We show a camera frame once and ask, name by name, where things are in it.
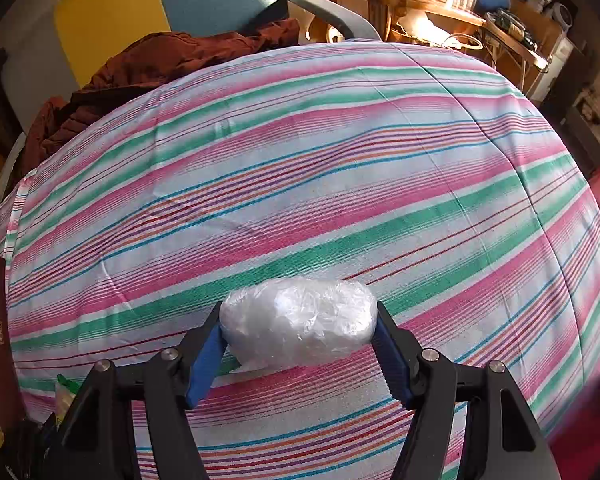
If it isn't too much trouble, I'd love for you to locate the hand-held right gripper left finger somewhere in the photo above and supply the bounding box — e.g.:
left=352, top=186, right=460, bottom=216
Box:
left=42, top=300, right=229, bottom=480

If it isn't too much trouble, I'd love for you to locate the dark glass bottle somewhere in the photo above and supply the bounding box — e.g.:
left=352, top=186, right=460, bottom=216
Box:
left=487, top=10, right=538, bottom=48

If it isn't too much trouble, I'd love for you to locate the white plastic wrap bundle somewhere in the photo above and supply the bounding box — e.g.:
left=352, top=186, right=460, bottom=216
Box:
left=219, top=277, right=378, bottom=373

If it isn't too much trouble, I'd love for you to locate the wooden side table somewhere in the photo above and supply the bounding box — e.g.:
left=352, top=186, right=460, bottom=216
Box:
left=309, top=0, right=551, bottom=91

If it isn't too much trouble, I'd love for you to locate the pale green yellow packet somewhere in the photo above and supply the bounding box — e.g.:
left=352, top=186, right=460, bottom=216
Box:
left=54, top=375, right=81, bottom=421

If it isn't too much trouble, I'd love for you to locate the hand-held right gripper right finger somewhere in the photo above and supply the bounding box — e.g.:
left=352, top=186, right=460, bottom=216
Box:
left=370, top=301, right=563, bottom=480

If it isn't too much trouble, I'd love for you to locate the white round appliance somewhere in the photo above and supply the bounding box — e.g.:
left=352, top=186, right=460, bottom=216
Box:
left=550, top=2, right=576, bottom=31

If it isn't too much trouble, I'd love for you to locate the brown quilted jacket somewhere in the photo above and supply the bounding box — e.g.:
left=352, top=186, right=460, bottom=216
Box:
left=20, top=17, right=301, bottom=176

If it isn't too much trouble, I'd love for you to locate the striped tablecloth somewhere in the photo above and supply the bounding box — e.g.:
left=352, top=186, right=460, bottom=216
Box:
left=0, top=40, right=600, bottom=480

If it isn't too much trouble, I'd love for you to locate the grey yellow blue chair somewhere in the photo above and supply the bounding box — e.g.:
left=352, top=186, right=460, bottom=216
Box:
left=0, top=0, right=383, bottom=141

